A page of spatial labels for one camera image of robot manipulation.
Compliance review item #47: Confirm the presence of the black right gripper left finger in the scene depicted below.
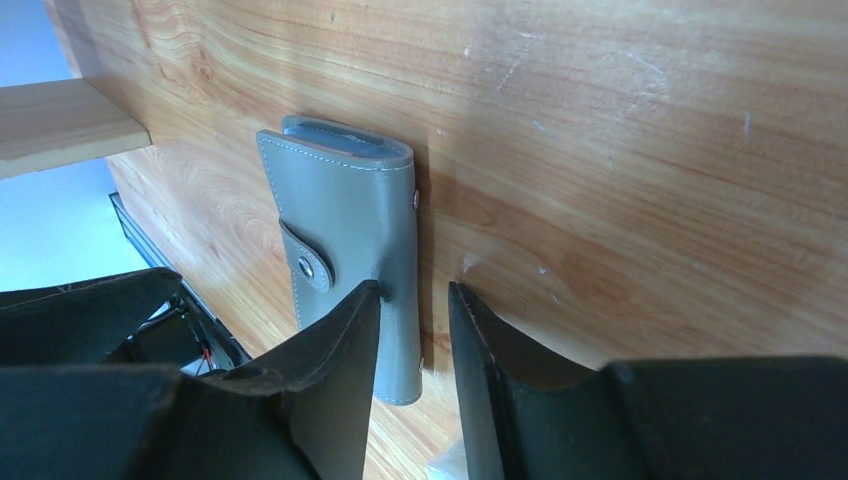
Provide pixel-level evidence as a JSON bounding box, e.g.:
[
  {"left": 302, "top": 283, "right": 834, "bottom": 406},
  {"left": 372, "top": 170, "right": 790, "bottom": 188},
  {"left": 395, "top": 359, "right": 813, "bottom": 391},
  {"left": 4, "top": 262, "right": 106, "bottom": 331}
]
[{"left": 125, "top": 280, "right": 380, "bottom": 479}]

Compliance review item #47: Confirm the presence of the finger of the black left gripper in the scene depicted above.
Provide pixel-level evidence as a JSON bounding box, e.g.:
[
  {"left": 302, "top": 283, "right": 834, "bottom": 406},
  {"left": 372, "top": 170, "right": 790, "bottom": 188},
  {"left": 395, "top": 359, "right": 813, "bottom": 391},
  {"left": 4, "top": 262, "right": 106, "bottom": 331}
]
[{"left": 1, "top": 267, "right": 182, "bottom": 366}]

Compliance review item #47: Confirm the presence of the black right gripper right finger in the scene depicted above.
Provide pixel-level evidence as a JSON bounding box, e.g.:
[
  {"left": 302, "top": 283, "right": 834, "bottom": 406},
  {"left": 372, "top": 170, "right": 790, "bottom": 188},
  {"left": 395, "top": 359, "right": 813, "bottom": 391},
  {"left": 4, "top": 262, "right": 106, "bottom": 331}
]
[{"left": 449, "top": 283, "right": 847, "bottom": 479}]

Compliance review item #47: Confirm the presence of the grey leather card holder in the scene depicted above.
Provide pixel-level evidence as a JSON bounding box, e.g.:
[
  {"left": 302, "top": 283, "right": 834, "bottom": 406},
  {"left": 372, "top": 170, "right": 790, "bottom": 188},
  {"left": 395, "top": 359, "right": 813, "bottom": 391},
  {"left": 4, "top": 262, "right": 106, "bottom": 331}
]
[{"left": 256, "top": 115, "right": 423, "bottom": 406}]

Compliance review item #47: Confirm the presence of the white sponge packet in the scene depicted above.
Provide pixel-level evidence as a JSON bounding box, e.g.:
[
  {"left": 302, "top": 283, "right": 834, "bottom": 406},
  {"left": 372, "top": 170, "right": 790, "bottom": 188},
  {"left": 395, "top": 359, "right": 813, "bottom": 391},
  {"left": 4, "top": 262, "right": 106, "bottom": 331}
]
[{"left": 425, "top": 440, "right": 469, "bottom": 480}]

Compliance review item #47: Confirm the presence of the wooden shelf unit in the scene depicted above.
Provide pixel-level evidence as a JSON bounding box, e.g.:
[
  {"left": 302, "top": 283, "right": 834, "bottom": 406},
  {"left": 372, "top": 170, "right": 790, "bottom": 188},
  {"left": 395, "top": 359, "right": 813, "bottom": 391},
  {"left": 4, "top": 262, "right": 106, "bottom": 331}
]
[{"left": 1, "top": 78, "right": 151, "bottom": 179}]

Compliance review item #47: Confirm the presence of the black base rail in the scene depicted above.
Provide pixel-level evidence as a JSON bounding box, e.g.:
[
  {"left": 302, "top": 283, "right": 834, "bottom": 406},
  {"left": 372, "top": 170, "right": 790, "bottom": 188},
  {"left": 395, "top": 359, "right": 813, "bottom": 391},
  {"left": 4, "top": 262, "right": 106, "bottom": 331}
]
[{"left": 109, "top": 192, "right": 252, "bottom": 372}]

